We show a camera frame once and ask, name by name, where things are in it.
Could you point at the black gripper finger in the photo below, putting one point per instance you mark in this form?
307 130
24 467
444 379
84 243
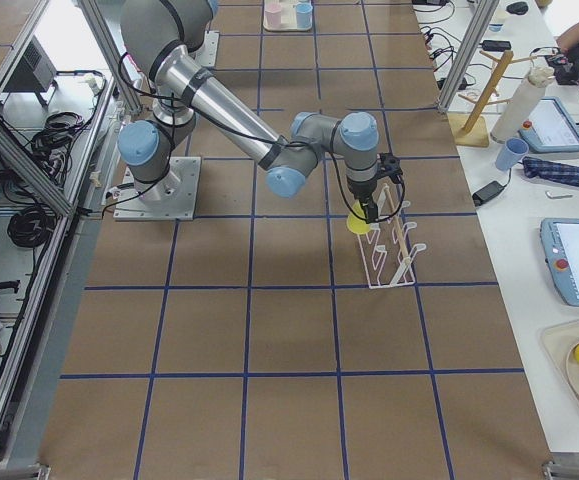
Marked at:
372 212

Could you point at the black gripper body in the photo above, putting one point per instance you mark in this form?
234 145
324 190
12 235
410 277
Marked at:
359 190

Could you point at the yellow cup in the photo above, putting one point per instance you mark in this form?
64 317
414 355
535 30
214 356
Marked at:
356 220

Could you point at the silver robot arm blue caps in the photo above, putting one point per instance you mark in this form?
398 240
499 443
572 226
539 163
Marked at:
161 36

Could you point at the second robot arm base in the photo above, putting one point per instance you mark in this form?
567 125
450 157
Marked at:
207 53

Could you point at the light blue cup on desk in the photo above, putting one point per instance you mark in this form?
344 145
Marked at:
512 152

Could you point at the light blue cup rear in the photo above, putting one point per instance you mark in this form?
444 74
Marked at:
304 16

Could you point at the pink cup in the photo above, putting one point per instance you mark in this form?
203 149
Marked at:
273 15

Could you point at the wooden mug tree stand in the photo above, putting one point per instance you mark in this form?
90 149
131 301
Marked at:
471 130

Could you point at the black power adapter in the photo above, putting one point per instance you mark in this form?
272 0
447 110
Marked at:
487 193

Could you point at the blue plaid cloth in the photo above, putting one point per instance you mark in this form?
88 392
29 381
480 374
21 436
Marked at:
551 171

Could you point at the blue teach pendant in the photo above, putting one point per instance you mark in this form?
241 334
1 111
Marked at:
550 129
560 241

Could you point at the beige plastic tray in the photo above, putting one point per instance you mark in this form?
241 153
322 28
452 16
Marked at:
288 16

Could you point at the white wire cup rack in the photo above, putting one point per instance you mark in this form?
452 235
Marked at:
388 255

